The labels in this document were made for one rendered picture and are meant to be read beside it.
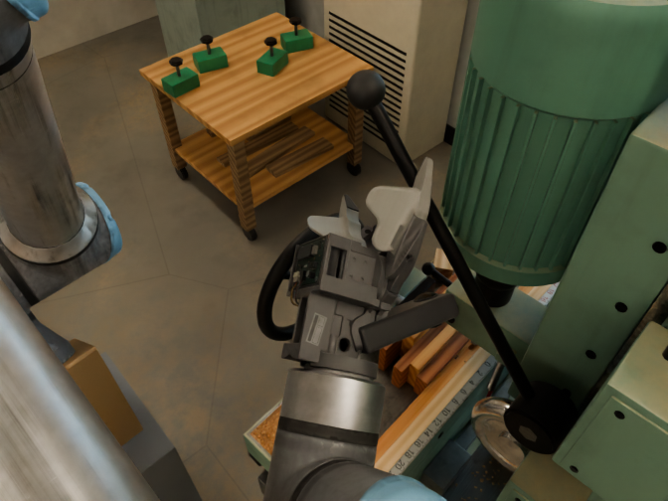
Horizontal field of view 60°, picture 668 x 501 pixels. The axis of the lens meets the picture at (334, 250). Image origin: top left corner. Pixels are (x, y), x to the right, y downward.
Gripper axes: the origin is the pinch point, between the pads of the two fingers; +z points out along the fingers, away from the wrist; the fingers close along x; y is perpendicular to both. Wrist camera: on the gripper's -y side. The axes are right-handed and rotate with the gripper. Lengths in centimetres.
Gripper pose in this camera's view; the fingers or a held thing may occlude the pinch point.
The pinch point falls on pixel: (389, 179)
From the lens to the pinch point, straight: 59.7
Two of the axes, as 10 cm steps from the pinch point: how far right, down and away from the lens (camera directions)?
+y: -8.6, -2.8, -4.3
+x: -4.8, 1.5, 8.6
